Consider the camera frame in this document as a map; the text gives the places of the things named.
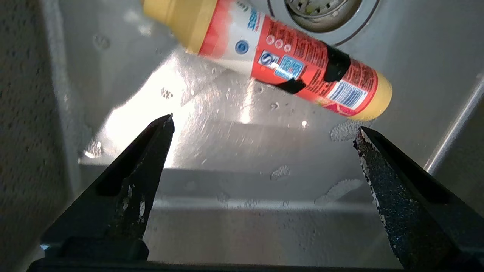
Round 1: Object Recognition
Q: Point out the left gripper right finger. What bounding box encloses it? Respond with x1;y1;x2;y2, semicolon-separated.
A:
354;127;484;270

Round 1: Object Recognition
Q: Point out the stainless steel sink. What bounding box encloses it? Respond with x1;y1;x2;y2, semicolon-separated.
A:
0;0;484;269

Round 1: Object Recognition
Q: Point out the metal sink drain strainer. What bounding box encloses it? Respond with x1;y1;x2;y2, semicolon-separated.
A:
267;0;380;46

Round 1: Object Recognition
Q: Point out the orange dish soap bottle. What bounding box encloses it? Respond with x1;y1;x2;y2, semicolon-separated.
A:
142;0;393;122

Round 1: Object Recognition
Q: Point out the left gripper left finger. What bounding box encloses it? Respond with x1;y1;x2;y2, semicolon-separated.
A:
40;113;175;261

